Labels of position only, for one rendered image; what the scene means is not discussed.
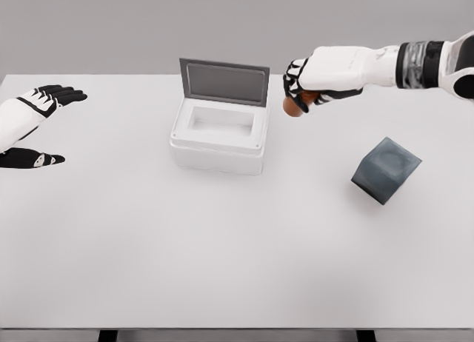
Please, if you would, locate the grey hinged box lid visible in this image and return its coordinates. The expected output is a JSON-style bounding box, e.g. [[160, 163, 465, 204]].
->
[[178, 58, 271, 109]]

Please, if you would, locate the brown round object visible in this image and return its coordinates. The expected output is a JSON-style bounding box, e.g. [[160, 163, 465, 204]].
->
[[281, 90, 321, 118]]

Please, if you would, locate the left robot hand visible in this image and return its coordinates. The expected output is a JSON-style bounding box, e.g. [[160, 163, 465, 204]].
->
[[0, 84, 89, 170]]

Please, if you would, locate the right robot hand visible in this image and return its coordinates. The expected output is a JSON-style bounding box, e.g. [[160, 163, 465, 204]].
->
[[282, 45, 375, 115]]

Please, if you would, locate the dark grey cube block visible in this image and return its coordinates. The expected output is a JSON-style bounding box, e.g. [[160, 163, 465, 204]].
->
[[350, 136, 423, 207]]

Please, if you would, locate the white box body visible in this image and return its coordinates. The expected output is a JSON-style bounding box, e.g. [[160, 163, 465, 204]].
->
[[169, 96, 270, 176]]

